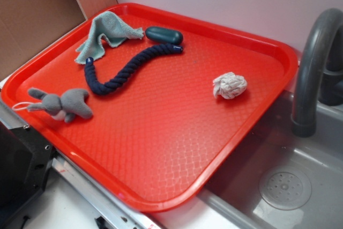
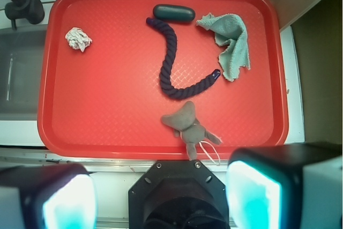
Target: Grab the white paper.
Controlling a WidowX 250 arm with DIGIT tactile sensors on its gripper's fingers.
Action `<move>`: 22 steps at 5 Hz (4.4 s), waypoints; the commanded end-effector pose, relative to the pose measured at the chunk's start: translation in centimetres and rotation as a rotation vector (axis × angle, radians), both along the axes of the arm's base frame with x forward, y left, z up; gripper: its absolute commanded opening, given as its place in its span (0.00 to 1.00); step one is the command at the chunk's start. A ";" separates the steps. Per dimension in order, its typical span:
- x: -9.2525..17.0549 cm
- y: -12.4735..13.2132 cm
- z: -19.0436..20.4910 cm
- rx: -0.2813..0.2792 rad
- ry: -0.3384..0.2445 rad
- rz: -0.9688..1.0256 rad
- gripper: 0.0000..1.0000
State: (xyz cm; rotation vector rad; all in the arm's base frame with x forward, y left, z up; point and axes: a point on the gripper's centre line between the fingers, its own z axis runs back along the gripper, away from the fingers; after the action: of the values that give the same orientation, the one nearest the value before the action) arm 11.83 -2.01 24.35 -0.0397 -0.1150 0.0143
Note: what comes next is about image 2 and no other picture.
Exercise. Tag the steel sink basin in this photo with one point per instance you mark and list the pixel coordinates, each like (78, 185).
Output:
(21, 66)

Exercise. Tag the dark green oval case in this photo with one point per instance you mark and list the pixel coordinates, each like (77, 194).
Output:
(174, 13)

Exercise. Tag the red plastic tray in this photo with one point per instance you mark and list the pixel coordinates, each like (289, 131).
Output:
(107, 102)

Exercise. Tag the black faucet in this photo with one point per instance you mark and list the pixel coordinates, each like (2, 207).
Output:
(31, 10)

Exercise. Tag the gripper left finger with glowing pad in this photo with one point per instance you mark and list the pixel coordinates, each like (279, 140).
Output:
(55, 196)

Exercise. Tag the crumpled white paper ball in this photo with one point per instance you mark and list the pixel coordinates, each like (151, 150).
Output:
(77, 39)

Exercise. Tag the light green cloth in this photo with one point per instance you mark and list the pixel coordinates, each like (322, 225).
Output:
(230, 32)

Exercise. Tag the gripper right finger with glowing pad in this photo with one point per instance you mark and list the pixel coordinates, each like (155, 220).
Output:
(288, 186)

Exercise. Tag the grey plush toy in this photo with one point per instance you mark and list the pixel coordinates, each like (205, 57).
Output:
(187, 127)

